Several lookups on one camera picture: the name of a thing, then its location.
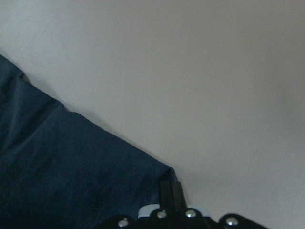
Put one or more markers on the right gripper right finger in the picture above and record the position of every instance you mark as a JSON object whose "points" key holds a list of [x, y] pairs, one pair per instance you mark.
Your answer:
{"points": [[178, 196]]}

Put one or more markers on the black t-shirt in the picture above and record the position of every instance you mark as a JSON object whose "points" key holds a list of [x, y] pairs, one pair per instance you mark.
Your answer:
{"points": [[58, 170]]}

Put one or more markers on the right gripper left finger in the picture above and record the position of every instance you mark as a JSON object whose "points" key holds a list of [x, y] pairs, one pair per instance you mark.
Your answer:
{"points": [[166, 198]]}

